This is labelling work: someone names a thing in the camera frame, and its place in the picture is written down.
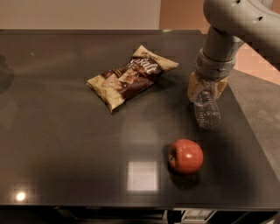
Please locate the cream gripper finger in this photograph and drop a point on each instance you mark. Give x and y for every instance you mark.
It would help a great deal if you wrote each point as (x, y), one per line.
(195, 86)
(217, 87)

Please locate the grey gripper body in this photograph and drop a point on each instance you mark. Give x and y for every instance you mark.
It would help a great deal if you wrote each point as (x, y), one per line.
(210, 69)

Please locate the clear plastic water bottle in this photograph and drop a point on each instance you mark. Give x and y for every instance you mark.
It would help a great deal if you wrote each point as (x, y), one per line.
(206, 111)

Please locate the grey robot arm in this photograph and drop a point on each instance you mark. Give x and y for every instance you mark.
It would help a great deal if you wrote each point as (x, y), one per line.
(232, 24)

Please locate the red apple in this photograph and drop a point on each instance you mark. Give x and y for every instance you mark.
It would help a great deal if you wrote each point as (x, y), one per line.
(185, 156)

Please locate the brown and cream chip bag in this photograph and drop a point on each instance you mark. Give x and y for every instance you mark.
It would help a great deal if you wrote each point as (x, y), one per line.
(119, 85)

